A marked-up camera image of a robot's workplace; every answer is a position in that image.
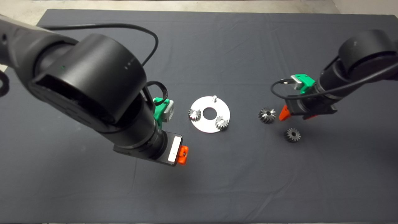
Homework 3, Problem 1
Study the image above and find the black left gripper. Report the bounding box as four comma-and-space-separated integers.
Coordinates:
113, 131, 189, 167

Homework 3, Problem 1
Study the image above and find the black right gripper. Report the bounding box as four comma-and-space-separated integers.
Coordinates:
279, 93, 338, 121

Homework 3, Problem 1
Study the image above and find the small dark steel gear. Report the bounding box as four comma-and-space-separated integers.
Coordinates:
284, 128, 301, 143

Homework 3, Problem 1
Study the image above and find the larger steel bevel gear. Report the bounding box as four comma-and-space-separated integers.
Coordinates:
258, 107, 277, 124

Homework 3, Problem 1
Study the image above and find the dark table cloth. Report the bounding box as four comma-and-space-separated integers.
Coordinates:
0, 8, 398, 223

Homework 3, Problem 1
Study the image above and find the round metal plate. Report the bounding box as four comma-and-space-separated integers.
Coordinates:
190, 96, 231, 133

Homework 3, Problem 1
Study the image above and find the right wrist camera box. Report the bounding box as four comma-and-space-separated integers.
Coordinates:
290, 76, 303, 91

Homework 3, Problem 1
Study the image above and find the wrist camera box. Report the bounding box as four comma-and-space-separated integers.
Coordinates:
163, 100, 175, 122
290, 76, 303, 91

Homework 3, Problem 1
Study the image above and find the right green camera mount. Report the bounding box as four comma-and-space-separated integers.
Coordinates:
295, 74, 316, 95

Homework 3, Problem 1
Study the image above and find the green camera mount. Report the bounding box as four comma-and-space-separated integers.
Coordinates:
295, 74, 316, 95
153, 97, 171, 128

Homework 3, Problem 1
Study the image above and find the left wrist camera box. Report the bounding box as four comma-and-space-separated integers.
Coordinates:
163, 100, 175, 122

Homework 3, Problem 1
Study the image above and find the left green camera mount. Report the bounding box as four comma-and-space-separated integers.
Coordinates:
153, 97, 171, 128

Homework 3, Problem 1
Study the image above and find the thin black left cable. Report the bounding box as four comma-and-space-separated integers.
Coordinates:
44, 23, 168, 106

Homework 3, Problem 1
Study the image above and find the black braided cable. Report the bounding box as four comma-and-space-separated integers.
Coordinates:
0, 70, 10, 97

